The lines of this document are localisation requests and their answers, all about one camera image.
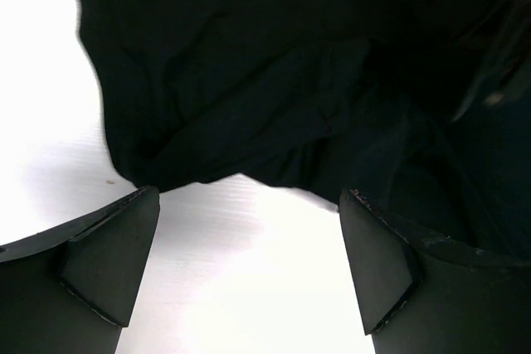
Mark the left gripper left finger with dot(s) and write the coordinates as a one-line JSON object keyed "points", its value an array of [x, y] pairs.
{"points": [[72, 288]]}

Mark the black t-shirt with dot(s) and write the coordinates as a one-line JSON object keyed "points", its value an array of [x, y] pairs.
{"points": [[319, 95]]}

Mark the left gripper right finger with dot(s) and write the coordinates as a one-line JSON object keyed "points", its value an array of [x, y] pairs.
{"points": [[420, 291]]}

